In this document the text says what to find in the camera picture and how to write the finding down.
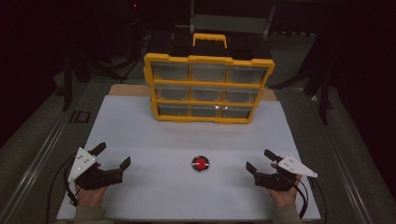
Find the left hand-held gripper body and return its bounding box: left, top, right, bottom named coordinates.
left=67, top=147, right=124, bottom=191

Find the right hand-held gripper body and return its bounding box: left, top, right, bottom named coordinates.
left=254, top=155, right=318, bottom=192

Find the round red and black case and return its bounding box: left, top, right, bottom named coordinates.
left=191, top=155, right=210, bottom=172

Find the person's right hand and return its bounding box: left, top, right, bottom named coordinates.
left=269, top=175, right=303, bottom=208

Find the person's left hand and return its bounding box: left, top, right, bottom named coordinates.
left=75, top=183, right=109, bottom=209

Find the white table mat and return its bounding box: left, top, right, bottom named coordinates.
left=56, top=94, right=322, bottom=222

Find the black tripod stand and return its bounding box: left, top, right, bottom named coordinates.
left=276, top=29, right=335, bottom=125
left=61, top=46, right=92, bottom=113

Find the set of clear plastic drawers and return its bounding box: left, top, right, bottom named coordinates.
left=150, top=62, right=268, bottom=119

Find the yellow storage organizer cabinet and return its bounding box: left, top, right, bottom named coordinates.
left=143, top=32, right=276, bottom=125

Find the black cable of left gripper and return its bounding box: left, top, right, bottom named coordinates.
left=46, top=154, right=79, bottom=224

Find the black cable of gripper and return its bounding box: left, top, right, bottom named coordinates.
left=46, top=154, right=79, bottom=224
left=290, top=175, right=329, bottom=219

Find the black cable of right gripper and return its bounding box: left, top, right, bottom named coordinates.
left=290, top=175, right=329, bottom=219

